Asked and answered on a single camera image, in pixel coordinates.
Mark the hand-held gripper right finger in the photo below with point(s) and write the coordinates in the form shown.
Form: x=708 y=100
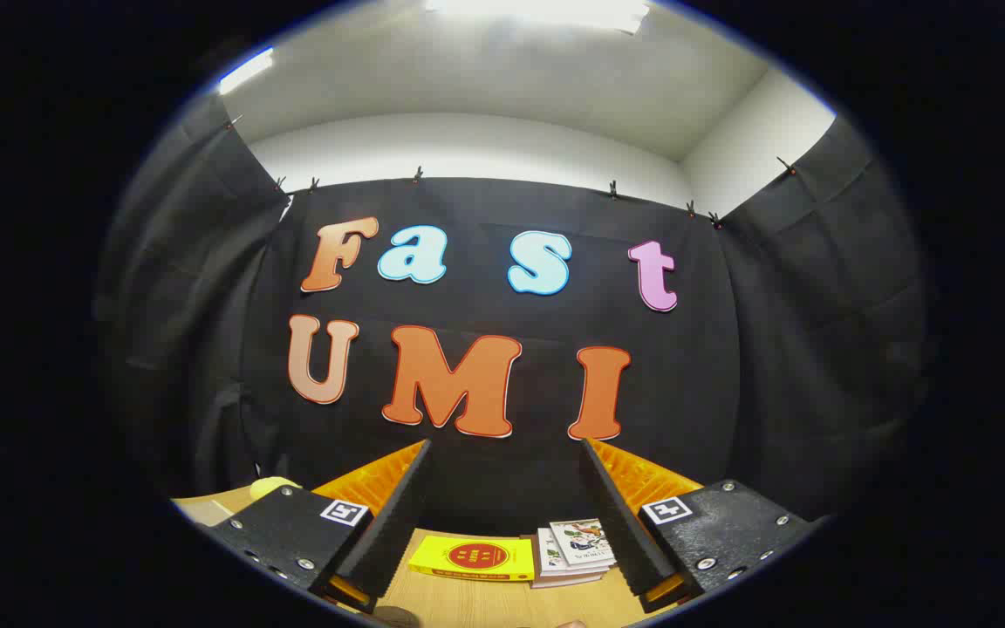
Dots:
x=623 y=532

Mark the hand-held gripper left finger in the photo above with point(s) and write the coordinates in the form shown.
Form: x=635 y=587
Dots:
x=389 y=532

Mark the yellow book with red circle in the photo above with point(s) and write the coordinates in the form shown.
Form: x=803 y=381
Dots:
x=472 y=558

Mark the black backdrop cloth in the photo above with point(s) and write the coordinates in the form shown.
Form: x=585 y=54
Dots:
x=485 y=471

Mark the yellow bun plush toy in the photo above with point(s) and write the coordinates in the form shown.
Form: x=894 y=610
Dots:
x=271 y=487

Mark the row of small cloth clips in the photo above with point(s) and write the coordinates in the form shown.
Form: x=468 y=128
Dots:
x=613 y=188

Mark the ceiling light panel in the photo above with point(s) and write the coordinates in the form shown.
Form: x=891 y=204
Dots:
x=537 y=10
x=245 y=71

